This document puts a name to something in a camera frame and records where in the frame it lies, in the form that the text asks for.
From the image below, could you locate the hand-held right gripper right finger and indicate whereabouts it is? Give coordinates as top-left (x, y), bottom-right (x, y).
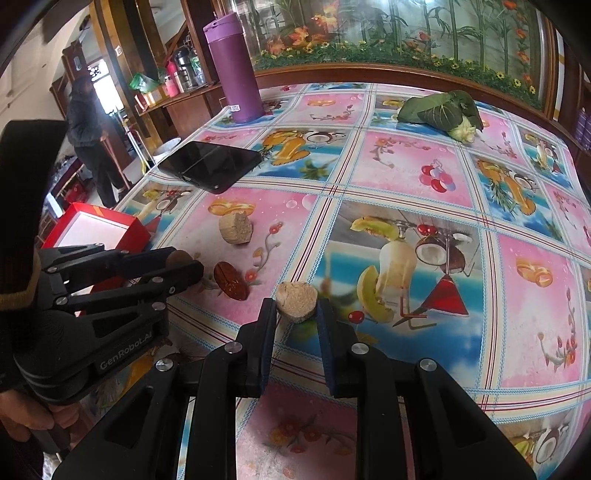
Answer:
top-left (315, 298), bottom-right (539, 480)

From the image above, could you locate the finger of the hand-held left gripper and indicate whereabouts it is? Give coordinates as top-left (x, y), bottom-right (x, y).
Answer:
top-left (39, 243), bottom-right (175, 283)
top-left (52, 260), bottom-right (205, 341)

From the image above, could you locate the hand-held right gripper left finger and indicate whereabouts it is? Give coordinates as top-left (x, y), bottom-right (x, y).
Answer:
top-left (51, 298), bottom-right (279, 480)

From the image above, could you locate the red cardboard box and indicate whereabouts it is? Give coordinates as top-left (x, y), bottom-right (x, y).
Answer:
top-left (41, 202), bottom-right (152, 294)

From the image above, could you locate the person's left hand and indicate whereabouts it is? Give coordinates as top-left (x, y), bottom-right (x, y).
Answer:
top-left (0, 392), bottom-right (82, 444)

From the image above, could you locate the red jujube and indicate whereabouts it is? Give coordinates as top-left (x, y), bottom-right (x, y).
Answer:
top-left (213, 261), bottom-right (250, 301)

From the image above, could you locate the beige root chunk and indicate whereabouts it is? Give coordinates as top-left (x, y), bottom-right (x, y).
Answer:
top-left (218, 211), bottom-right (254, 244)

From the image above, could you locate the black phone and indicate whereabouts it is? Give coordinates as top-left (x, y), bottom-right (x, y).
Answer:
top-left (158, 141), bottom-right (264, 195)

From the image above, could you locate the white bucket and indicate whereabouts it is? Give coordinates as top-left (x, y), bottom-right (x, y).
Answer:
top-left (152, 136), bottom-right (183, 160)

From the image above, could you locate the wooden cabinet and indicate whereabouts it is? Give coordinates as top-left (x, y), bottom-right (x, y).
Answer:
top-left (90, 0), bottom-right (232, 153)

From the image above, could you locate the green bag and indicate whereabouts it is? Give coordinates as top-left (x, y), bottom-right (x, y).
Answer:
top-left (129, 73), bottom-right (160, 92)

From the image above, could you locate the fruit print tablecloth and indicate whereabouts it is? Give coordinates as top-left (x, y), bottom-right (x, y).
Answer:
top-left (115, 82), bottom-right (591, 480)

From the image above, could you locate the black steel thermos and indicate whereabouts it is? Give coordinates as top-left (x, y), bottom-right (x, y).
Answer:
top-left (173, 46), bottom-right (197, 93)

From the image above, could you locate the purple bottle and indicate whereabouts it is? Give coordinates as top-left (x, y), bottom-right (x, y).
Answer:
top-left (203, 13), bottom-right (264, 124)

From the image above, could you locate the green leafy vegetable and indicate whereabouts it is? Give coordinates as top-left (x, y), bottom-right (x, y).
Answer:
top-left (398, 90), bottom-right (485, 143)

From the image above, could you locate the bamboo print glass screen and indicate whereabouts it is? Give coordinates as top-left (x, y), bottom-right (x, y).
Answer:
top-left (222, 0), bottom-right (557, 112)

